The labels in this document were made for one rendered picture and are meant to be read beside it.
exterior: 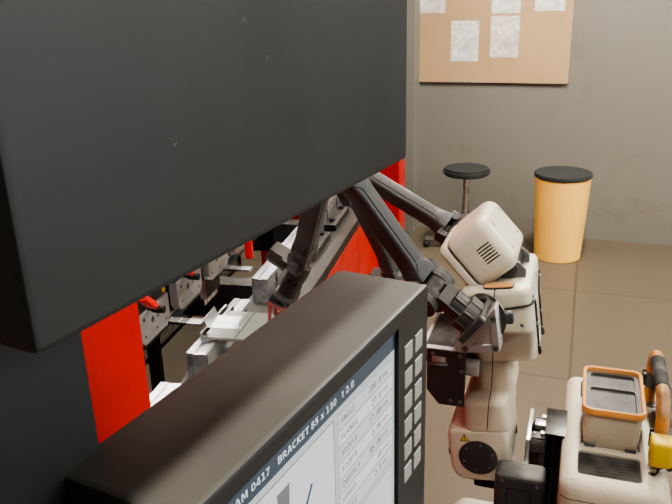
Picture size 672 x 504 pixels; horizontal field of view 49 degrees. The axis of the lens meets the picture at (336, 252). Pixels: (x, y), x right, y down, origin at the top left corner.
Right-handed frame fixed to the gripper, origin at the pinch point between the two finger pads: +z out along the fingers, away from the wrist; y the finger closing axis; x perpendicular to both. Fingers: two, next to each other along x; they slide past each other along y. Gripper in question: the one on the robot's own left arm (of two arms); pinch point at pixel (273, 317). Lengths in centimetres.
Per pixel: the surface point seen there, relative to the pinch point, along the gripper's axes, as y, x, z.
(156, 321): 43.6, -20.2, -8.4
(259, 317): -4.7, -4.1, 5.3
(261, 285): -41.4, -12.5, 15.6
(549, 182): -333, 98, -12
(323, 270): -76, 2, 15
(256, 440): 139, 14, -71
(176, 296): 31.5, -21.2, -9.3
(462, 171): -342, 43, 14
